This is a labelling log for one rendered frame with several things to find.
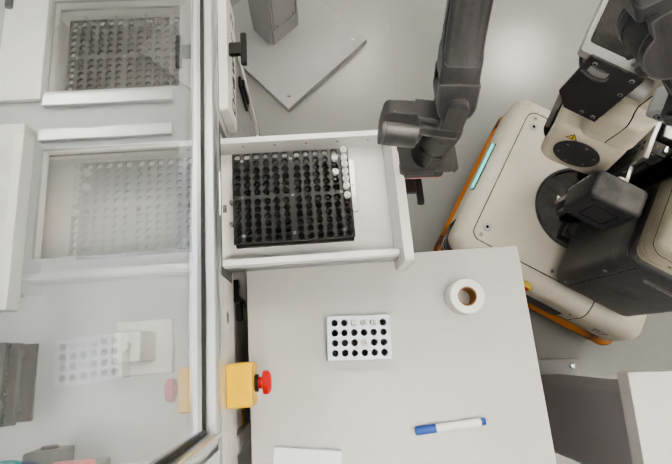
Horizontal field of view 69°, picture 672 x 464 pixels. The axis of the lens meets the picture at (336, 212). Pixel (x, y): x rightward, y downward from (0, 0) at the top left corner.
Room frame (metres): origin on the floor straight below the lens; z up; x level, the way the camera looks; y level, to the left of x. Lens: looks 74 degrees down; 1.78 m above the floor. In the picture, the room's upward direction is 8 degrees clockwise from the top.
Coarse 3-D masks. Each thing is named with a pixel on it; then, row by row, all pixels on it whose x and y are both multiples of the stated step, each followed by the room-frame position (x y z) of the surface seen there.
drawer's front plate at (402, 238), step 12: (384, 156) 0.40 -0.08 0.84; (396, 156) 0.37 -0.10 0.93; (396, 168) 0.35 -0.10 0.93; (396, 180) 0.32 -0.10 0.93; (396, 192) 0.30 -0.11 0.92; (396, 204) 0.28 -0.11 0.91; (396, 216) 0.26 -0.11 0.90; (408, 216) 0.26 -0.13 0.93; (396, 228) 0.24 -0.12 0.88; (408, 228) 0.23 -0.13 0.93; (396, 240) 0.22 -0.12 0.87; (408, 240) 0.21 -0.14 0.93; (408, 252) 0.19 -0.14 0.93; (396, 264) 0.18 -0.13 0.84; (408, 264) 0.18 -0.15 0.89
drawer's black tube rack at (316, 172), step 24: (240, 168) 0.31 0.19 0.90; (264, 168) 0.32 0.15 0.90; (288, 168) 0.33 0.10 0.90; (312, 168) 0.33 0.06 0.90; (240, 192) 0.28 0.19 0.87; (264, 192) 0.28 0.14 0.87; (288, 192) 0.28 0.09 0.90; (312, 192) 0.29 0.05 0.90; (336, 192) 0.29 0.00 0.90; (240, 216) 0.23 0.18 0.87; (264, 216) 0.23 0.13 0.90; (288, 216) 0.24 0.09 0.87; (312, 216) 0.24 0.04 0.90; (336, 216) 0.25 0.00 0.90; (240, 240) 0.18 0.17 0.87; (264, 240) 0.18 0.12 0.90; (288, 240) 0.19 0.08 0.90; (312, 240) 0.20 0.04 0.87; (336, 240) 0.21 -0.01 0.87
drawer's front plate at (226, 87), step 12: (228, 0) 0.68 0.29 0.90; (228, 12) 0.65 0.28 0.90; (228, 24) 0.62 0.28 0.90; (228, 36) 0.59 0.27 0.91; (228, 48) 0.56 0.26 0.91; (228, 60) 0.53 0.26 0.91; (228, 72) 0.50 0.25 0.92; (228, 84) 0.47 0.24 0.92; (228, 96) 0.45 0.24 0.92; (228, 108) 0.42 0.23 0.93; (228, 120) 0.42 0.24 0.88
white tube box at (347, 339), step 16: (336, 320) 0.07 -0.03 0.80; (368, 320) 0.07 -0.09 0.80; (384, 320) 0.08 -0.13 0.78; (336, 336) 0.03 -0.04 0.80; (352, 336) 0.04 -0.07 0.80; (368, 336) 0.04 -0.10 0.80; (384, 336) 0.05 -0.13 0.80; (336, 352) 0.01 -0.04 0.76; (352, 352) 0.01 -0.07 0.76; (368, 352) 0.01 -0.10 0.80; (384, 352) 0.02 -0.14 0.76
